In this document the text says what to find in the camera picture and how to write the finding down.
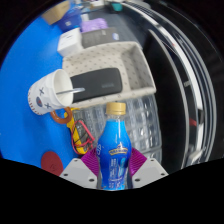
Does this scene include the grey small-parts drawer cabinet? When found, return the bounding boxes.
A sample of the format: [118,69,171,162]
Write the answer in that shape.
[116,94,164,168]
[72,99,118,158]

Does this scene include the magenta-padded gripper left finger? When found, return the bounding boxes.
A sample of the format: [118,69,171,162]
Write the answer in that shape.
[59,148,101,190]

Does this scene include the blue drink bottle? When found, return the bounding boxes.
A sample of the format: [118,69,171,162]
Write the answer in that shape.
[95,102,133,192]

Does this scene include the metal spoon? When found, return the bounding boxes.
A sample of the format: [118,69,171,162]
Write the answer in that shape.
[56,87,86,96]

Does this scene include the beige dotted storage tray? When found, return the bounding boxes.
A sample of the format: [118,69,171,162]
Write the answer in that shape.
[62,41,158,110]

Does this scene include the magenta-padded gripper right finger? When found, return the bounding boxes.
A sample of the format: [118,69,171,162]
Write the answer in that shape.
[128,147,169,189]

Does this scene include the dark grey shelf unit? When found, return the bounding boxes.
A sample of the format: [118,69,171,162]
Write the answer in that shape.
[126,0,218,174]

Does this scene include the purple bag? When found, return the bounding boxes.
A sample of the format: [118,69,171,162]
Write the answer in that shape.
[80,18,109,33]

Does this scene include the teal wall-mounted object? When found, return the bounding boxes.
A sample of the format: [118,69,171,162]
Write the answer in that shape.
[111,2,124,13]

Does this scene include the white mug, orange handle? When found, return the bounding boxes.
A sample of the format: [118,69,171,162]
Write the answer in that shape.
[27,68,75,125]

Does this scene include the black rectangular case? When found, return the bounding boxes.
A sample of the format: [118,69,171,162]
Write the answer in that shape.
[69,67,124,104]

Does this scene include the white cube box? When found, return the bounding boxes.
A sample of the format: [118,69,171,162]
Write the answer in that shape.
[57,27,84,57]

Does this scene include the dark grey upright box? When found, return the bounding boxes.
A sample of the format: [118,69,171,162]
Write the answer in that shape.
[81,27,121,49]

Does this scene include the yellow multimeter with red leads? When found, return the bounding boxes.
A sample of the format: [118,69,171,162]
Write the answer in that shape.
[66,108,96,156]

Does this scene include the blue plastic bag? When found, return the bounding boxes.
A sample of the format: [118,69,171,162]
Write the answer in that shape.
[58,8,83,33]

